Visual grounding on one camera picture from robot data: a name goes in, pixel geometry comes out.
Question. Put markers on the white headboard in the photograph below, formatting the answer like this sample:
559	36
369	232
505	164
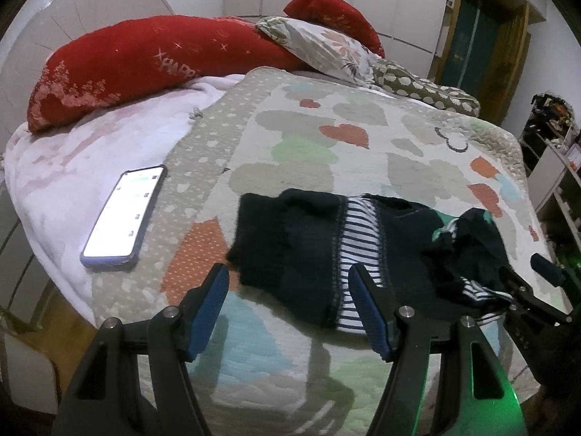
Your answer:
90	13

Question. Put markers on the dark navy striped pants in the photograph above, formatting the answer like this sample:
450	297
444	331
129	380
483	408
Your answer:
299	245

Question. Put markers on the white bedside cabinet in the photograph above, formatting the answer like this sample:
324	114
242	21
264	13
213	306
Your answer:
25	372

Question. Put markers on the smartphone in blue case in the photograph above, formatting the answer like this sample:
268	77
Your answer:
125	215

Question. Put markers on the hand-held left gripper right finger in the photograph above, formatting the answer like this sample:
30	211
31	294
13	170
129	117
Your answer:
370	313

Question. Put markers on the long red printed pillow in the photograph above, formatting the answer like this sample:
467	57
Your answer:
136	63

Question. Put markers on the teal door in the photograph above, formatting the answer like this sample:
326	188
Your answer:
472	41

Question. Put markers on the pink blanket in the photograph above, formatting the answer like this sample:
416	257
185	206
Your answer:
81	154

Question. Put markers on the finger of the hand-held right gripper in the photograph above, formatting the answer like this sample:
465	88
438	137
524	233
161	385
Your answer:
547	269
522	293

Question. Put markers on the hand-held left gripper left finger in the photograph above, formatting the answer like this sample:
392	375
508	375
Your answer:
204	318

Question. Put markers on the wooden door frame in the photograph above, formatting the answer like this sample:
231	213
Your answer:
517	45

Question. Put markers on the floral pillow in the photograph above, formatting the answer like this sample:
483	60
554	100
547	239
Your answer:
322	50

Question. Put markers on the grey television cabinet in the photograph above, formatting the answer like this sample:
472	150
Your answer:
556	186

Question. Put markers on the cluttered storage rack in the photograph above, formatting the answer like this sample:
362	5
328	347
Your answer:
551	113

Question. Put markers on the olive cloud pattern pillow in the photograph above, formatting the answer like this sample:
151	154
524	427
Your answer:
422	88

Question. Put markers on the heart pattern quilt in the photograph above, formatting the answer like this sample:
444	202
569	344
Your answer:
363	145

